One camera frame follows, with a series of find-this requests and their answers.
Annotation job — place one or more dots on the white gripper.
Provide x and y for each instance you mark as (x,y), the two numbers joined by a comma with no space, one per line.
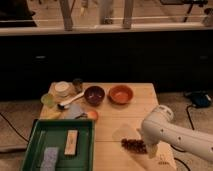
(152,150)

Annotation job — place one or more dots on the dark purple grape bunch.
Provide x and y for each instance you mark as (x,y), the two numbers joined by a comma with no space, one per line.
(134,145)

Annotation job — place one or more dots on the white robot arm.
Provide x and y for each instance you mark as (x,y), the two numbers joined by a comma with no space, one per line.
(157,126)

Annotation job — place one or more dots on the red bowl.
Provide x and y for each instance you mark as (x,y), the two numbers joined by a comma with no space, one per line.
(120,94)

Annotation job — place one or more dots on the dark purple bowl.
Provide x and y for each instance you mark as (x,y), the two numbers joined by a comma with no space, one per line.
(94,95)

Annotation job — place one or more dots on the orange peach fruit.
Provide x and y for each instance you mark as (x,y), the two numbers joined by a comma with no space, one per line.
(92,115)

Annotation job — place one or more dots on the dark blue floor device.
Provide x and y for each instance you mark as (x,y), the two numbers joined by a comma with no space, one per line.
(199,99)

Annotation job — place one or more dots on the wooden block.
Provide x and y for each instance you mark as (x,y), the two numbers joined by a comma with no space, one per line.
(71,142)

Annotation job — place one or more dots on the grey folded cloth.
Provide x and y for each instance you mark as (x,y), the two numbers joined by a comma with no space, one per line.
(74,112)

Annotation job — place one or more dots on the white plastic spoon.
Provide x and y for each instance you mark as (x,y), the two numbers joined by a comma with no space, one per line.
(66,103)

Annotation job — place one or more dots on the dark small jar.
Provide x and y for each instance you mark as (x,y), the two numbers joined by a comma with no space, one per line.
(78,85)

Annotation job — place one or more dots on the blue grey sponge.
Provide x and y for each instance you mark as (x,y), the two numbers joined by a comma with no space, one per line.
(50,159)

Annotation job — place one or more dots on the green plastic tray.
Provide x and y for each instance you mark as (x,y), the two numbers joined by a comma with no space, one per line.
(53,133)

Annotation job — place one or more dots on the white round container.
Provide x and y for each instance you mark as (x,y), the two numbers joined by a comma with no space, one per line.
(62,88)

